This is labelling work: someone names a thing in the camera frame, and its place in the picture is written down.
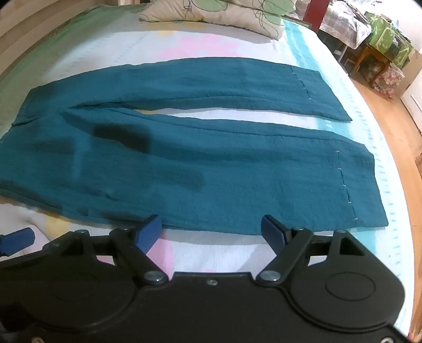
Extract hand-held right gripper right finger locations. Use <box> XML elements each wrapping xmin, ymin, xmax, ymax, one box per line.
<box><xmin>255</xmin><ymin>214</ymin><xmax>367</xmax><ymax>286</ymax></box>

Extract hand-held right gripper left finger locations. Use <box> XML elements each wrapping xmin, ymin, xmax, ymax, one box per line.
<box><xmin>43</xmin><ymin>214</ymin><xmax>169</xmax><ymax>285</ymax></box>

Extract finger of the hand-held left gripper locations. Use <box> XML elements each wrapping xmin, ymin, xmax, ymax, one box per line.
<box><xmin>0</xmin><ymin>227</ymin><xmax>36</xmax><ymax>257</ymax></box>

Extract teal pants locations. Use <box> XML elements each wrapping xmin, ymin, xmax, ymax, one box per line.
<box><xmin>0</xmin><ymin>56</ymin><xmax>389</xmax><ymax>236</ymax></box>

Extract floral storage box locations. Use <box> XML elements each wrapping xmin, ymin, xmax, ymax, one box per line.
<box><xmin>372</xmin><ymin>63</ymin><xmax>405</xmax><ymax>99</ymax></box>

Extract wooden stool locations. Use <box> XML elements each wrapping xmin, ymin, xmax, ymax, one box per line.
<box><xmin>350</xmin><ymin>43</ymin><xmax>394</xmax><ymax>83</ymax></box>

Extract pastel floral bed sheet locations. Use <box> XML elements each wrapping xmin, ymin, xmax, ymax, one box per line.
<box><xmin>0</xmin><ymin>7</ymin><xmax>414</xmax><ymax>334</ymax></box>

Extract white lace tablecloth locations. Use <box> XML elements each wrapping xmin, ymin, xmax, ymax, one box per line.
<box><xmin>320</xmin><ymin>3</ymin><xmax>374</xmax><ymax>50</ymax></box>

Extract leaf print pillow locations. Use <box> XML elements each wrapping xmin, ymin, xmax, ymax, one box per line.
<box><xmin>138</xmin><ymin>0</ymin><xmax>297</xmax><ymax>41</ymax></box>

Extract green patterned cloth bundle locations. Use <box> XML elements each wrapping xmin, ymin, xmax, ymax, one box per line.
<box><xmin>363</xmin><ymin>11</ymin><xmax>416</xmax><ymax>69</ymax></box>

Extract red post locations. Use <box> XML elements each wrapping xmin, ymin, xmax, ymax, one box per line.
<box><xmin>303</xmin><ymin>0</ymin><xmax>328</xmax><ymax>34</ymax></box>

